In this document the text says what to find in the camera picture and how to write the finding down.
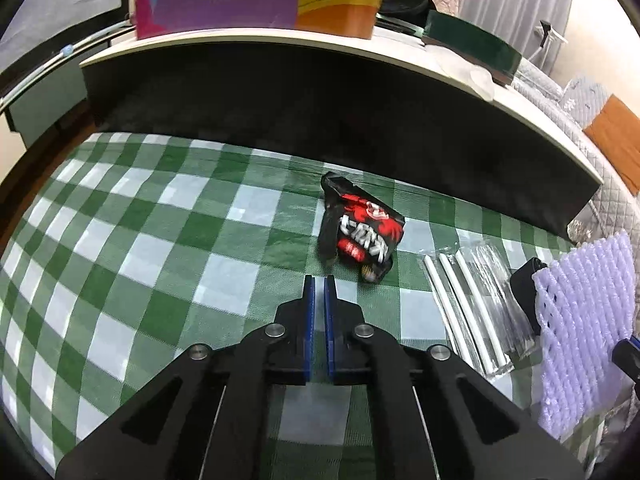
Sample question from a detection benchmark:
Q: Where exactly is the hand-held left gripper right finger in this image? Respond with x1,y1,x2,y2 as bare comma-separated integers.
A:
322,275,586,480

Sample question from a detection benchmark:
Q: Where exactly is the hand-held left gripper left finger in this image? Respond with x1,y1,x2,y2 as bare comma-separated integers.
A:
55,275,317,480

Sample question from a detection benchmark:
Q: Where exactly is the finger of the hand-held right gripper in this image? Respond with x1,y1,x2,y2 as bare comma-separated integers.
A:
612,334,640,403
510,257,548,337

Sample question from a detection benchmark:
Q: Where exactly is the lavender foam net sleeve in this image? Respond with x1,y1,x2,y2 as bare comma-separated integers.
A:
531,229,638,438

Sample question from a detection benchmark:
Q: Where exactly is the black red snack packet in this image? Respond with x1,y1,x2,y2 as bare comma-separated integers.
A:
320,171,406,283

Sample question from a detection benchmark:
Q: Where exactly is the clear packet of white straws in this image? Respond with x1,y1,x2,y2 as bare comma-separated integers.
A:
422,245,538,376

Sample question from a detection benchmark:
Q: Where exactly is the green checked cloth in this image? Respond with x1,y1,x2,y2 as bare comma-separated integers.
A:
0,132,631,480

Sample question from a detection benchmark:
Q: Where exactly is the orange cushion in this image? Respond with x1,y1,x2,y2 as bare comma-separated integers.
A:
585,97,640,188

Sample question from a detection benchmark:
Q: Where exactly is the grey quilted sofa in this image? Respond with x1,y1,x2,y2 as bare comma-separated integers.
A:
510,57,640,261

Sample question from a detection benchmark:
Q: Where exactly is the white top coffee table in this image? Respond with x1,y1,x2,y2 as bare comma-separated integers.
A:
79,25,605,238

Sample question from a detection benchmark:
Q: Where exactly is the dark green round container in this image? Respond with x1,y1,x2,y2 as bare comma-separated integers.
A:
422,10,523,86

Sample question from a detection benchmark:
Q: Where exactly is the black bowl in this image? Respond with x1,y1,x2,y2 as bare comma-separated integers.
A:
377,0,436,23

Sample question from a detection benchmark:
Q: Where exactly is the green television cabinet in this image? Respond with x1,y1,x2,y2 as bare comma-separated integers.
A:
0,35,136,146

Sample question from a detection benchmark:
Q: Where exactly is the white rod with blue bead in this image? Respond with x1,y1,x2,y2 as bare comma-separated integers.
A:
0,22,136,111

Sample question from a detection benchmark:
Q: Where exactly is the covered television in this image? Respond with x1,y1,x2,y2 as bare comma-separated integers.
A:
0,0,126,68

